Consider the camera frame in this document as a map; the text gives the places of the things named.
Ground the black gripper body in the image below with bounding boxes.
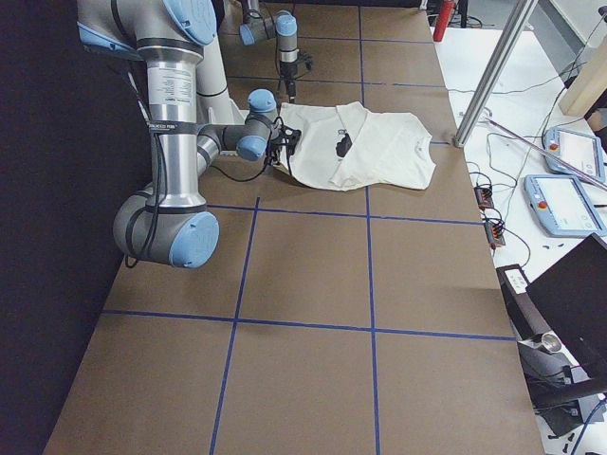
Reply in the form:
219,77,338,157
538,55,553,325
279,50,313,88
269,126,297,164

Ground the thin metal rod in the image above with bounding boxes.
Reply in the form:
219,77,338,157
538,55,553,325
479,116,607,187

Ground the near blue teach pendant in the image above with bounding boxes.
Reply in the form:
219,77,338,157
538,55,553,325
524,174,606,238

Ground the silver round knob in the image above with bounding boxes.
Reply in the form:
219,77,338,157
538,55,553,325
539,333,562,355

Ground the aluminium frame post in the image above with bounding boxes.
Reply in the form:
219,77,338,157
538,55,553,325
453,0,538,148

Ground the red fire extinguisher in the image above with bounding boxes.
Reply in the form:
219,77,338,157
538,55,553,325
432,0,455,43

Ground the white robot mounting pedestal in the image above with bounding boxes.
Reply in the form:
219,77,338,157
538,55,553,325
195,36,246,125

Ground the blue teach pendant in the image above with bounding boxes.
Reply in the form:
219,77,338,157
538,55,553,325
543,127,606,183
524,174,606,238

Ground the far blue teach pendant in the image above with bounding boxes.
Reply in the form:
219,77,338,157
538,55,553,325
543,127,606,183

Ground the wooden board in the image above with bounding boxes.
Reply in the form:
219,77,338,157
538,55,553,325
559,38,607,117

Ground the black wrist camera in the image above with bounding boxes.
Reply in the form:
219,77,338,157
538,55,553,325
279,125,302,156

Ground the black monitor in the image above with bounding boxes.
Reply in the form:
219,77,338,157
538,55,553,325
526,233,606,377

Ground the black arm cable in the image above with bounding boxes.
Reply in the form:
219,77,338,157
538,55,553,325
122,70,285,269

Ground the cream long-sleeve cat shirt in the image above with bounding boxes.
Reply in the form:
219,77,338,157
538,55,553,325
280,101,435,191

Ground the black device with label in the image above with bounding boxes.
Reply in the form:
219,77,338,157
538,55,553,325
496,264,555,349

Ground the far orange connector board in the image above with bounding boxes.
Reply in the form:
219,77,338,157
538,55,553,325
473,186,494,210

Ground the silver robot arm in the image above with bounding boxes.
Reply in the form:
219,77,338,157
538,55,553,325
239,1,314,103
78,1,297,268

